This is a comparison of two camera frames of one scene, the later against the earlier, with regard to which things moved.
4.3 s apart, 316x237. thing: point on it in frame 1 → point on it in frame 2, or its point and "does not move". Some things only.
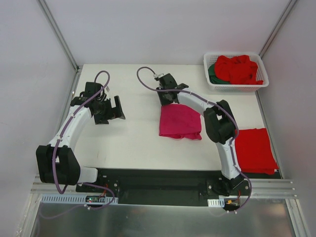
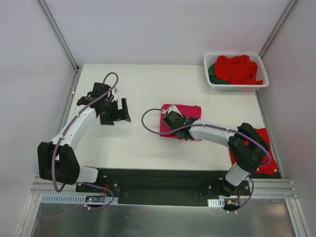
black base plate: x=164 y=186 does not move
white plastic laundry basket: x=209 y=59 does not move
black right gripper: x=166 y=98 → x=181 y=133
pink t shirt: x=178 y=121 does not move
